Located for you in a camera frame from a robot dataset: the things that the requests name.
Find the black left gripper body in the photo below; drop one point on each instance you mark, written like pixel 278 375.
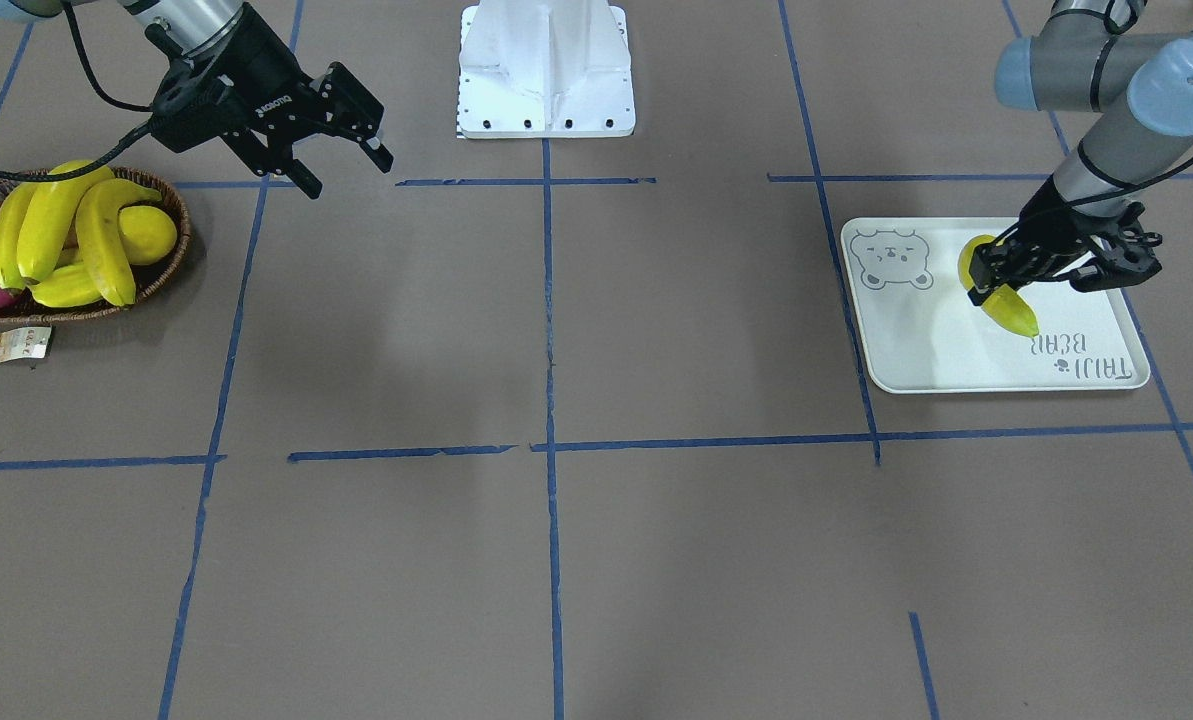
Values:
pixel 1048 232

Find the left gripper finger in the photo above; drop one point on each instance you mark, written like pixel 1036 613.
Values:
pixel 1000 285
pixel 1012 260

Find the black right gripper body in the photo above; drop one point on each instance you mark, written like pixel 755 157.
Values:
pixel 253 57

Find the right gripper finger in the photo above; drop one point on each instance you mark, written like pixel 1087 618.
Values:
pixel 265 161
pixel 353 112

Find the yellow banana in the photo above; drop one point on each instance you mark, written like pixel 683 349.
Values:
pixel 1004 306
pixel 99 239
pixel 51 208
pixel 12 217

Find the paper basket tag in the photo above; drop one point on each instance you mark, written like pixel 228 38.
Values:
pixel 30 343

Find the yellow lemon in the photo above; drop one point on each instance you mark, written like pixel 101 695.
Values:
pixel 148 234

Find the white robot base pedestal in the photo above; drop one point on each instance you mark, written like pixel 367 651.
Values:
pixel 545 69

